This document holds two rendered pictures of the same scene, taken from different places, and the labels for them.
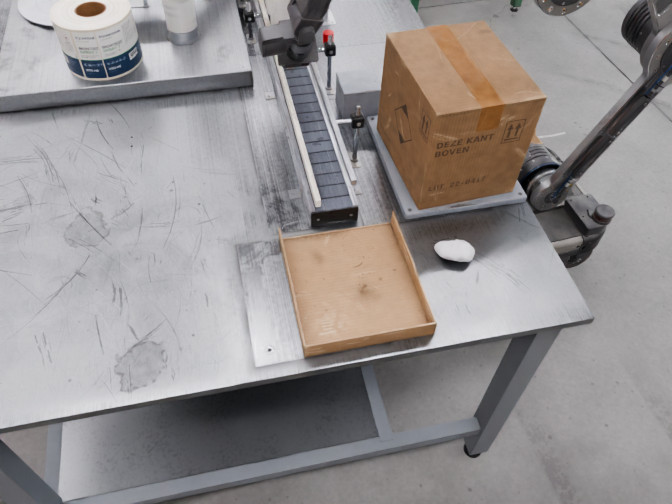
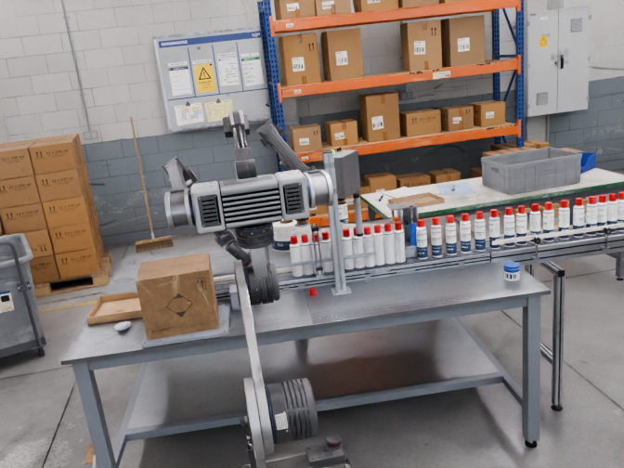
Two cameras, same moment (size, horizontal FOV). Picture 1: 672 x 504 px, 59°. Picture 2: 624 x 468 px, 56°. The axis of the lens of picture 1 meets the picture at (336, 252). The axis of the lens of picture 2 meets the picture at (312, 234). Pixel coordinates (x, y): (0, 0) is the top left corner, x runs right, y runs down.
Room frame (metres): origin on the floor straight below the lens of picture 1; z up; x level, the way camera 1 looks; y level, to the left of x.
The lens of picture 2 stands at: (2.15, -2.51, 1.93)
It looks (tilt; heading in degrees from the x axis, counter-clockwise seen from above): 17 degrees down; 100
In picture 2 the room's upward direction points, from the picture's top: 6 degrees counter-clockwise
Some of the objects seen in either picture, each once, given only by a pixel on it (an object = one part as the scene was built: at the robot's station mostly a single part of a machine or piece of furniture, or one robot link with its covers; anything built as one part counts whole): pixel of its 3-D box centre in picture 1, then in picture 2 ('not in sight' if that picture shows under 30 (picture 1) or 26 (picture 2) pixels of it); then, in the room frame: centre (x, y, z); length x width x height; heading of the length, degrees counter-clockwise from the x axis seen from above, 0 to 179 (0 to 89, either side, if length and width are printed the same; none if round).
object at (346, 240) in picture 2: not in sight; (347, 249); (1.81, 0.25, 0.98); 0.05 x 0.05 x 0.20
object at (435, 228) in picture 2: not in sight; (435, 237); (2.25, 0.36, 0.98); 0.05 x 0.05 x 0.20
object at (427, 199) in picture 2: not in sight; (415, 201); (2.16, 1.73, 0.82); 0.34 x 0.24 x 0.03; 25
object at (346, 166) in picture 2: not in sight; (342, 174); (1.83, 0.16, 1.38); 0.17 x 0.10 x 0.19; 70
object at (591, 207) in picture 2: not in sight; (591, 215); (3.04, 0.57, 0.98); 0.05 x 0.05 x 0.20
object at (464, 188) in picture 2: not in sight; (455, 188); (2.47, 2.06, 0.81); 0.32 x 0.24 x 0.01; 95
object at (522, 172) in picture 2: not in sight; (529, 170); (3.02, 2.06, 0.91); 0.60 x 0.40 x 0.22; 22
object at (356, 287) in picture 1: (352, 278); (125, 305); (0.74, -0.04, 0.85); 0.30 x 0.26 x 0.04; 15
